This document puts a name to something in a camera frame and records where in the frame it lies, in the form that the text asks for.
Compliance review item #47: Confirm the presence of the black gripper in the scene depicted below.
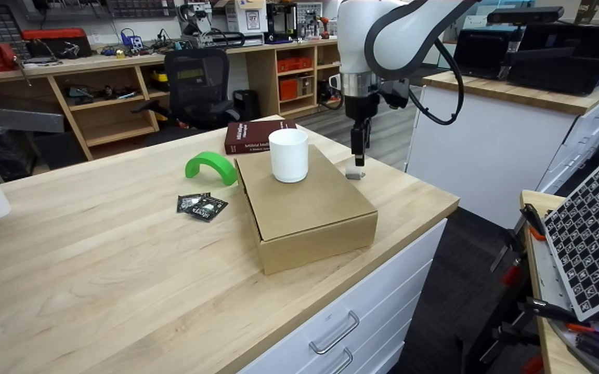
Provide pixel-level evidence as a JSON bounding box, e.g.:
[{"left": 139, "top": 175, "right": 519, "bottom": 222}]
[{"left": 343, "top": 93, "right": 384, "bottom": 169}]

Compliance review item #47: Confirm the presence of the small tea bag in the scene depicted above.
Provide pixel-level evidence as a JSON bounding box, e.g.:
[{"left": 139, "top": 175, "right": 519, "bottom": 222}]
[{"left": 343, "top": 162, "right": 370, "bottom": 183}]

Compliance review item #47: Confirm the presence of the white ceramic mug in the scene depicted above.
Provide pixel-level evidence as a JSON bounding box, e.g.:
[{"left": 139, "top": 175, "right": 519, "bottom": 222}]
[{"left": 267, "top": 126, "right": 312, "bottom": 185}]

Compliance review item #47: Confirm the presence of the black tea packet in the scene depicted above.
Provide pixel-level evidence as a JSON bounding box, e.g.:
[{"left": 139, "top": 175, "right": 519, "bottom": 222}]
[
  {"left": 187, "top": 196, "right": 232, "bottom": 225},
  {"left": 176, "top": 192, "right": 213, "bottom": 216}
]

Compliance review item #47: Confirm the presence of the brown cardboard box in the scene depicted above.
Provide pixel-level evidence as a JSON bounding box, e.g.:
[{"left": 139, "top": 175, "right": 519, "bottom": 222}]
[{"left": 233, "top": 144, "right": 381, "bottom": 277}]

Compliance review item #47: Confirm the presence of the orange storage bin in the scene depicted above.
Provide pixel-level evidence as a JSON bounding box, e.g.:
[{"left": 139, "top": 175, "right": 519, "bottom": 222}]
[
  {"left": 275, "top": 54, "right": 316, "bottom": 75},
  {"left": 277, "top": 75, "right": 311, "bottom": 104}
]

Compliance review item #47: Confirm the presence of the dark red hardcover book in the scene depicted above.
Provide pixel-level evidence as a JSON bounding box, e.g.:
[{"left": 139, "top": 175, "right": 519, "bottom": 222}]
[{"left": 223, "top": 118, "right": 297, "bottom": 156}]

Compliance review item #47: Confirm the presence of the white counter cabinet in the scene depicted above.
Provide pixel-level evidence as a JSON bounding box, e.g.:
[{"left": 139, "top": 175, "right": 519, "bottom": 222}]
[{"left": 407, "top": 68, "right": 599, "bottom": 232}]

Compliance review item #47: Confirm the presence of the green plastic arch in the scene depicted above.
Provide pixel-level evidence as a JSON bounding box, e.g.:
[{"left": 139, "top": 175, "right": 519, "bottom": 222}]
[{"left": 184, "top": 149, "right": 242, "bottom": 189}]

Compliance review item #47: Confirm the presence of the black office chair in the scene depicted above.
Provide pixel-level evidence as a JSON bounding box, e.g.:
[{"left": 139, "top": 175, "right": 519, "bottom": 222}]
[{"left": 146, "top": 47, "right": 243, "bottom": 135}]

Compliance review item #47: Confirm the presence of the white drawer cabinet under table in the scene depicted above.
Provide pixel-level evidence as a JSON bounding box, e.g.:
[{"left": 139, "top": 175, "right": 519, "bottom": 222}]
[{"left": 237, "top": 219, "right": 449, "bottom": 374}]

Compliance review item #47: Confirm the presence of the black equipment case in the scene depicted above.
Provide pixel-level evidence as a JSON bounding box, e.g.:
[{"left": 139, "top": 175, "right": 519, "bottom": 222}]
[{"left": 452, "top": 19, "right": 599, "bottom": 97}]

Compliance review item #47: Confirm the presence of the black white calibration checkerboard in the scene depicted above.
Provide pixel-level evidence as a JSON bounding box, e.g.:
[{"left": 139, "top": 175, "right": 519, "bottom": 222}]
[{"left": 542, "top": 154, "right": 599, "bottom": 325}]

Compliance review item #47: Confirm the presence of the wooden workbench with shelves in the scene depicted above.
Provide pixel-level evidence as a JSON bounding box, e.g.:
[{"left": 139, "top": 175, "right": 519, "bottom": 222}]
[{"left": 0, "top": 38, "right": 343, "bottom": 162}]

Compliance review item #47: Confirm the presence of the red toolbox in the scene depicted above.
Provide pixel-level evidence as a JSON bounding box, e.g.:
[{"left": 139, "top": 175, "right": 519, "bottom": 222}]
[{"left": 22, "top": 28, "right": 96, "bottom": 60}]

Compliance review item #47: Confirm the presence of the silver drawer handle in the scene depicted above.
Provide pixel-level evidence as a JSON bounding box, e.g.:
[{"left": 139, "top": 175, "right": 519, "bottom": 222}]
[
  {"left": 309, "top": 309, "right": 363, "bottom": 357},
  {"left": 323, "top": 347, "right": 356, "bottom": 374}
]

